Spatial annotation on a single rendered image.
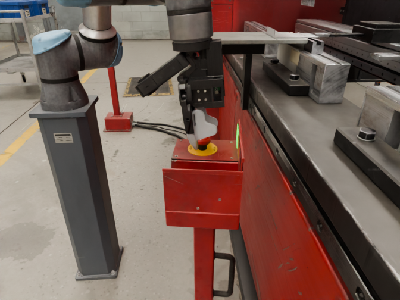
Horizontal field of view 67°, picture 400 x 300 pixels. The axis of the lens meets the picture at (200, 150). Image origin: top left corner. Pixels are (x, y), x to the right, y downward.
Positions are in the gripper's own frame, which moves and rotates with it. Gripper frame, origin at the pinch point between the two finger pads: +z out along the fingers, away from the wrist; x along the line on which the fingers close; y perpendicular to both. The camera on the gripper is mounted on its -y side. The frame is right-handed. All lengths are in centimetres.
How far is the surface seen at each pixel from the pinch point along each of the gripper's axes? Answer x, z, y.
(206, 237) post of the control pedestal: 2.2, 27.6, 0.3
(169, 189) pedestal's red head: -5.1, 7.7, -5.0
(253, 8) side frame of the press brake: 127, -18, 22
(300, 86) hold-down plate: 22.9, -3.8, 26.1
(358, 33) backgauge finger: 44, -12, 47
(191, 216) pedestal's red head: -5.2, 14.7, -1.1
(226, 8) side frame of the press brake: 125, -19, 7
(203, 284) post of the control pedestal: 2.3, 45.2, -2.0
